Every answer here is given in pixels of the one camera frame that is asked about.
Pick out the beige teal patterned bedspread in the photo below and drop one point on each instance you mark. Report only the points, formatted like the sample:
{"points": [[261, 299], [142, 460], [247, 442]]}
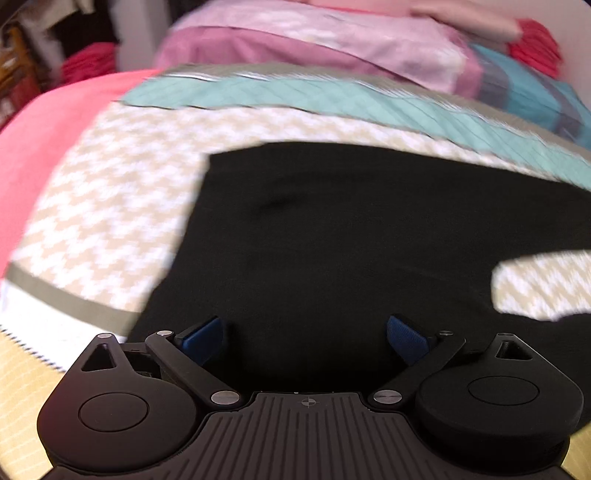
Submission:
{"points": [[115, 207]]}

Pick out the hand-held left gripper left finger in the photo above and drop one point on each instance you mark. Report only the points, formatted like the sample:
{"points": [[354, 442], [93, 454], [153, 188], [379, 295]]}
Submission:
{"points": [[203, 338]]}

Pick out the peach cloth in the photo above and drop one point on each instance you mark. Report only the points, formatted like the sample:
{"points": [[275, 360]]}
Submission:
{"points": [[461, 18]]}

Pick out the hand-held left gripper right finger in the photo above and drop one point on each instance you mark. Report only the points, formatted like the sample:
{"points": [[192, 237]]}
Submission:
{"points": [[406, 340]]}

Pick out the wooden furniture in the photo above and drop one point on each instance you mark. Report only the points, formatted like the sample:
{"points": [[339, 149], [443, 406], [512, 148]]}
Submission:
{"points": [[18, 64]]}

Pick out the red knitted cloth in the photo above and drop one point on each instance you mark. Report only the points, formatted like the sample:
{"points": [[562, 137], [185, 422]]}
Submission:
{"points": [[535, 48]]}

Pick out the black pants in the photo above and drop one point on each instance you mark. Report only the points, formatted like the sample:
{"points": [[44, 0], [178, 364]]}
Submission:
{"points": [[323, 230]]}

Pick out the pink bed sheet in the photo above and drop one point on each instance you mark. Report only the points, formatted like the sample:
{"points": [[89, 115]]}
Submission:
{"points": [[37, 138]]}

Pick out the red folded cloth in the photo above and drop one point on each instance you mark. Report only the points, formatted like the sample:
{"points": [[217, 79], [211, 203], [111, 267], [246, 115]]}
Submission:
{"points": [[87, 62]]}

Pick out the pink purple pillow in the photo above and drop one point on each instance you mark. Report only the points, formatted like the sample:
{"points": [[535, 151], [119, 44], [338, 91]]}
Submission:
{"points": [[323, 41]]}

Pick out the teal grey striped pillow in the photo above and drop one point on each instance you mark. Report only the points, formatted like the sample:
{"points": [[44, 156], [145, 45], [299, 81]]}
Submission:
{"points": [[531, 87]]}

